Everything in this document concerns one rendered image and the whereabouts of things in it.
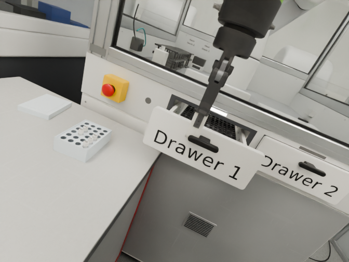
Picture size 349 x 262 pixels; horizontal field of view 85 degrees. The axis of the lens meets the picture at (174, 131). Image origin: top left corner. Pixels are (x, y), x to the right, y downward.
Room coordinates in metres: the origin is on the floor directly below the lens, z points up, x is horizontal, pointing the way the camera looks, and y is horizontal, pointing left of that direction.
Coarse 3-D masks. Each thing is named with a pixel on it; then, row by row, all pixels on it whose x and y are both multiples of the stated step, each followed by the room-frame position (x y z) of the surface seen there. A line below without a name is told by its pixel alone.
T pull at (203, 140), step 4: (192, 136) 0.39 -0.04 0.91; (200, 136) 0.41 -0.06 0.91; (192, 140) 0.39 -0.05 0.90; (196, 140) 0.39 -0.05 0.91; (200, 140) 0.39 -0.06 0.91; (204, 140) 0.40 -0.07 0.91; (208, 140) 0.41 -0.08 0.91; (196, 144) 0.39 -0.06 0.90; (200, 144) 0.39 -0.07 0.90; (204, 144) 0.38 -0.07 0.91; (208, 144) 0.39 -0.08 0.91; (208, 148) 0.38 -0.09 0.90; (212, 148) 0.38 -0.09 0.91; (216, 148) 0.38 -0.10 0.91; (216, 152) 0.38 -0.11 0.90
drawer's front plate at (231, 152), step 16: (160, 112) 0.43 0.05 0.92; (160, 128) 0.43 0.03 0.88; (176, 128) 0.43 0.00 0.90; (208, 128) 0.43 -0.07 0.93; (160, 144) 0.43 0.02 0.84; (176, 144) 0.43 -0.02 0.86; (192, 144) 0.42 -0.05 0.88; (224, 144) 0.42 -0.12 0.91; (240, 144) 0.42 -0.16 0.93; (192, 160) 0.42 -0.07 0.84; (208, 160) 0.42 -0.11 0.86; (224, 160) 0.41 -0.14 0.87; (240, 160) 0.41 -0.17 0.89; (256, 160) 0.41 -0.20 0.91; (224, 176) 0.41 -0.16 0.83; (240, 176) 0.41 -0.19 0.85
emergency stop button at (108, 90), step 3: (105, 84) 0.55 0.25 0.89; (108, 84) 0.55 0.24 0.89; (102, 87) 0.55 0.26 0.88; (105, 87) 0.55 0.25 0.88; (108, 87) 0.55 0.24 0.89; (111, 87) 0.55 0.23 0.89; (102, 90) 0.55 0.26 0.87; (105, 90) 0.55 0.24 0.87; (108, 90) 0.55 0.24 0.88; (111, 90) 0.55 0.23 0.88; (105, 93) 0.55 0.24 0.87; (108, 93) 0.55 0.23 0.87; (111, 93) 0.55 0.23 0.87; (108, 96) 0.55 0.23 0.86
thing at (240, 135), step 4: (176, 104) 0.62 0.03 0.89; (180, 104) 0.65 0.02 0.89; (184, 104) 0.77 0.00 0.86; (172, 108) 0.57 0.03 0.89; (176, 108) 0.59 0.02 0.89; (180, 108) 0.69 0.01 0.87; (184, 108) 0.78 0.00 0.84; (176, 112) 0.62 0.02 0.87; (180, 112) 0.73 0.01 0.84; (236, 128) 0.71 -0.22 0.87; (240, 128) 0.65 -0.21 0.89; (236, 132) 0.68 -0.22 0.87; (240, 132) 0.62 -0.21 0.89; (236, 136) 0.64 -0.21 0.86; (240, 136) 0.59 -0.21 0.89; (244, 136) 0.58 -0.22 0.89; (236, 140) 0.61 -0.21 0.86; (240, 140) 0.56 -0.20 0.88; (244, 140) 0.55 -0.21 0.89
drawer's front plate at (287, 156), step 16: (272, 144) 0.55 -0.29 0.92; (288, 160) 0.54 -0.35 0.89; (304, 160) 0.54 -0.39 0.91; (320, 160) 0.54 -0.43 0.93; (272, 176) 0.54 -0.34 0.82; (288, 176) 0.54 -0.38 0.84; (304, 176) 0.53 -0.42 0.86; (320, 176) 0.53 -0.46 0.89; (336, 176) 0.53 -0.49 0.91; (320, 192) 0.53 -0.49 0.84; (336, 192) 0.52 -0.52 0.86
